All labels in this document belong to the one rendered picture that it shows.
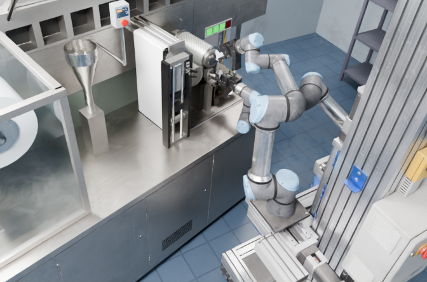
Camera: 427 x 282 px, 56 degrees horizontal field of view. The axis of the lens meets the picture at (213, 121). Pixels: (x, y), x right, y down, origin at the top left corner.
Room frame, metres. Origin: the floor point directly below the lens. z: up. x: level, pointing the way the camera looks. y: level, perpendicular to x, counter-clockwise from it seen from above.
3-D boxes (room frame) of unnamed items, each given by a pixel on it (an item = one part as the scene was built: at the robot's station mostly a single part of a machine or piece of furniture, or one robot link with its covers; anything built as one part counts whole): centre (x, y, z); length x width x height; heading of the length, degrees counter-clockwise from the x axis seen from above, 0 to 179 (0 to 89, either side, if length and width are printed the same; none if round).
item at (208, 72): (1.91, 0.04, 1.05); 0.06 x 0.05 x 0.31; 48
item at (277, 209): (1.30, -0.38, 0.87); 0.15 x 0.15 x 0.10
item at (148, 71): (1.83, 0.39, 1.17); 0.34 x 0.05 x 0.54; 48
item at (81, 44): (1.51, 0.61, 1.50); 0.14 x 0.14 x 0.06
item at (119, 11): (1.58, 0.44, 1.66); 0.07 x 0.07 x 0.10; 42
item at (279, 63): (1.56, -0.33, 1.40); 0.49 x 0.11 x 0.12; 9
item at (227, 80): (1.93, -0.08, 1.12); 0.12 x 0.08 x 0.09; 48
